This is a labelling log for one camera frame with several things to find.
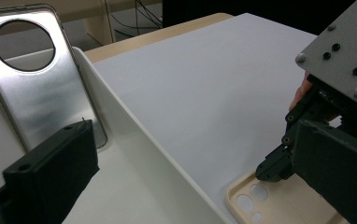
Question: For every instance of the white table mat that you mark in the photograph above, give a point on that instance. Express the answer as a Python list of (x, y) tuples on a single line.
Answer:
[(198, 93)]

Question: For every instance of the dark curtain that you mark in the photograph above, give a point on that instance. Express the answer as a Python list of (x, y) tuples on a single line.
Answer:
[(229, 9)]

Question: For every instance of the light wooden shelf unit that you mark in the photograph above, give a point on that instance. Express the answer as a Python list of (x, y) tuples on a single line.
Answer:
[(100, 28)]

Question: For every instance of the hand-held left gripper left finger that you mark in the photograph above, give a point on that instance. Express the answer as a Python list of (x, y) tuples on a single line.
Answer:
[(52, 171)]

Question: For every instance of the silver phone case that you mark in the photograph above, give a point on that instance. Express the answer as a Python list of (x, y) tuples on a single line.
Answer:
[(42, 93)]

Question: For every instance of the beige phone case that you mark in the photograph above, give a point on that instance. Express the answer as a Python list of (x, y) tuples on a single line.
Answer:
[(279, 205)]

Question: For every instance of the white plastic storage box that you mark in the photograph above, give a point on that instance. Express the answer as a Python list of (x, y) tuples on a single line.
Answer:
[(142, 186)]

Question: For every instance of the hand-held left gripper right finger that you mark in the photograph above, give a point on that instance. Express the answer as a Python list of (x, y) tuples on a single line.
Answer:
[(338, 168)]

